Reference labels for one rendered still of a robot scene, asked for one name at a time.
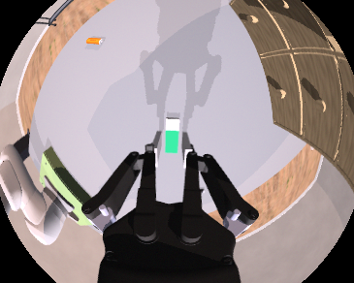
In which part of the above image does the small wooden chest of drawers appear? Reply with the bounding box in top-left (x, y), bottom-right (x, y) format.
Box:
top-left (229, 0), bottom-right (354, 193)

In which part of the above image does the white and green eraser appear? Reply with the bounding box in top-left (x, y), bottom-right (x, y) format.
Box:
top-left (165, 117), bottom-right (179, 153)

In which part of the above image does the brown wooden drawer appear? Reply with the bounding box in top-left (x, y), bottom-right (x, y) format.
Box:
top-left (262, 54), bottom-right (303, 135)
top-left (295, 54), bottom-right (344, 160)
top-left (307, 7), bottom-right (344, 54)
top-left (262, 0), bottom-right (333, 50)
top-left (337, 58), bottom-right (354, 185)
top-left (232, 0), bottom-right (290, 54)

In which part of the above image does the orange cylinder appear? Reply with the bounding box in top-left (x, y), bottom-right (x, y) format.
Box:
top-left (86, 38), bottom-right (104, 45)

